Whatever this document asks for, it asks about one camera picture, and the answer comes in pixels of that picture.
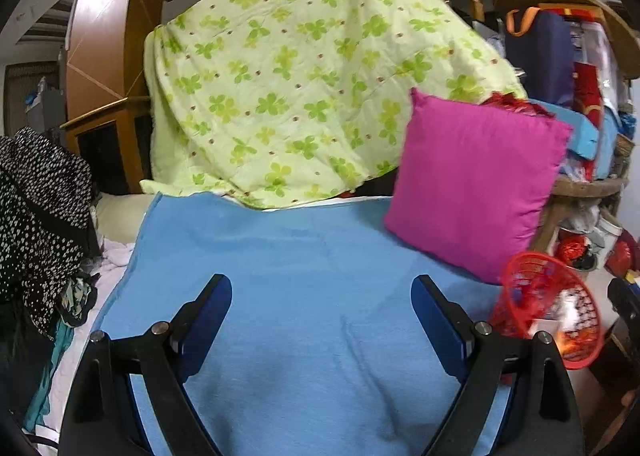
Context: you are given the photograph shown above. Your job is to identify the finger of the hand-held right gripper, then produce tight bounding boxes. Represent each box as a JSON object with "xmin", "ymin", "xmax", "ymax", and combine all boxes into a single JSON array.
[{"xmin": 607, "ymin": 278, "xmax": 640, "ymax": 337}]

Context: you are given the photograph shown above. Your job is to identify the small orange cardboard box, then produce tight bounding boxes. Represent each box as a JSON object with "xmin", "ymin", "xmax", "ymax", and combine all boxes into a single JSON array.
[{"xmin": 531, "ymin": 318, "xmax": 599, "ymax": 363}]

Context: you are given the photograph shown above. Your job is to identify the red shiny ornament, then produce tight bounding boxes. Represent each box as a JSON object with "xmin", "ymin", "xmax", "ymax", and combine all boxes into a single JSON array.
[
  {"xmin": 605, "ymin": 238, "xmax": 640, "ymax": 277},
  {"xmin": 556, "ymin": 234, "xmax": 583, "ymax": 263}
]

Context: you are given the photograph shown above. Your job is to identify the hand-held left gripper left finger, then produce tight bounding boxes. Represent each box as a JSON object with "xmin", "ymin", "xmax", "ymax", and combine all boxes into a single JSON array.
[{"xmin": 59, "ymin": 273, "xmax": 233, "ymax": 456}]

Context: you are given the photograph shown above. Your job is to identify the light blue cardboard box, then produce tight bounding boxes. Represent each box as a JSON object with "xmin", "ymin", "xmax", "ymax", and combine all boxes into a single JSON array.
[{"xmin": 527, "ymin": 98, "xmax": 603, "ymax": 161}]

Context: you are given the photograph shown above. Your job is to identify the wooden rack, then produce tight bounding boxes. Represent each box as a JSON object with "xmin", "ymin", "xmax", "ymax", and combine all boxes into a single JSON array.
[{"xmin": 495, "ymin": 0, "xmax": 640, "ymax": 257}]

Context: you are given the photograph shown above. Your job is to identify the red tasselled cloth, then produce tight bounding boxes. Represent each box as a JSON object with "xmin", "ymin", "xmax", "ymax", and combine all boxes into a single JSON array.
[{"xmin": 481, "ymin": 92, "xmax": 557, "ymax": 123}]

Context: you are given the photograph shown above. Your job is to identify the navy bag with orange handles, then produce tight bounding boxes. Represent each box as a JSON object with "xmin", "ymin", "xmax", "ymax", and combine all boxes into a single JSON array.
[{"xmin": 502, "ymin": 7, "xmax": 576, "ymax": 109}]

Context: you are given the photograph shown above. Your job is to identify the white plastic bucket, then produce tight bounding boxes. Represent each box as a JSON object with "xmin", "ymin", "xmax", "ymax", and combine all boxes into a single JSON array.
[{"xmin": 595, "ymin": 216, "xmax": 625, "ymax": 257}]

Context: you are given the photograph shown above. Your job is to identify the teal cloth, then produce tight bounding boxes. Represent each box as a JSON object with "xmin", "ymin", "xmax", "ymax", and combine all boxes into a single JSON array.
[{"xmin": 25, "ymin": 321, "xmax": 73, "ymax": 429}]

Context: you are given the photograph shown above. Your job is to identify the white tissue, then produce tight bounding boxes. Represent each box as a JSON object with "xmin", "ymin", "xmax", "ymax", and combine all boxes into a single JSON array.
[{"xmin": 552, "ymin": 286, "xmax": 583, "ymax": 324}]

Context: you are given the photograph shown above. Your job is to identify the brown wooden cabinet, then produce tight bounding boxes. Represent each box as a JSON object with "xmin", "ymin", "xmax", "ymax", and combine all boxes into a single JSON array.
[{"xmin": 60, "ymin": 0, "xmax": 176, "ymax": 197}]

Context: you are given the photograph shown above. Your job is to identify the magenta pillow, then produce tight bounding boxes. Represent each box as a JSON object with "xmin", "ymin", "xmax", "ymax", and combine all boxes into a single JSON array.
[{"xmin": 384, "ymin": 87, "xmax": 574, "ymax": 285}]

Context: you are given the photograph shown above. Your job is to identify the green floral quilt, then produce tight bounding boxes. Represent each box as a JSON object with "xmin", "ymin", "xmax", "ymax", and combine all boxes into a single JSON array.
[{"xmin": 140, "ymin": 0, "xmax": 528, "ymax": 211}]

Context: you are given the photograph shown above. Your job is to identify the blue towel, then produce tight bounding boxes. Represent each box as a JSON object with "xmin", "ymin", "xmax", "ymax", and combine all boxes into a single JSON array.
[{"xmin": 92, "ymin": 191, "xmax": 521, "ymax": 456}]

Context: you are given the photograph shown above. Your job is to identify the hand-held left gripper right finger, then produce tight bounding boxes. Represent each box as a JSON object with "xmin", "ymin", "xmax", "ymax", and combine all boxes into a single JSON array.
[{"xmin": 410, "ymin": 274, "xmax": 586, "ymax": 456}]

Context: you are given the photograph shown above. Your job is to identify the black white dotted garment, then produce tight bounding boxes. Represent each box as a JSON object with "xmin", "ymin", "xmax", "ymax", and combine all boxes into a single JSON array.
[{"xmin": 0, "ymin": 128, "xmax": 101, "ymax": 341}]

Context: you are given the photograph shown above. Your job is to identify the grey green patterned cloth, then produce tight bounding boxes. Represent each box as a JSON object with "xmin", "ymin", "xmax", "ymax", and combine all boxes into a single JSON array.
[{"xmin": 56, "ymin": 275, "xmax": 100, "ymax": 329}]

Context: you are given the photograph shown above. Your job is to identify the red plastic basket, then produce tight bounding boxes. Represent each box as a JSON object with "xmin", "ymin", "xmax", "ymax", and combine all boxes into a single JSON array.
[{"xmin": 489, "ymin": 251, "xmax": 601, "ymax": 371}]

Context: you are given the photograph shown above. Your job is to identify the red gift box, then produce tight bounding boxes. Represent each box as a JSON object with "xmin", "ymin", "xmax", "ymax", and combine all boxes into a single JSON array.
[{"xmin": 572, "ymin": 60, "xmax": 608, "ymax": 124}]

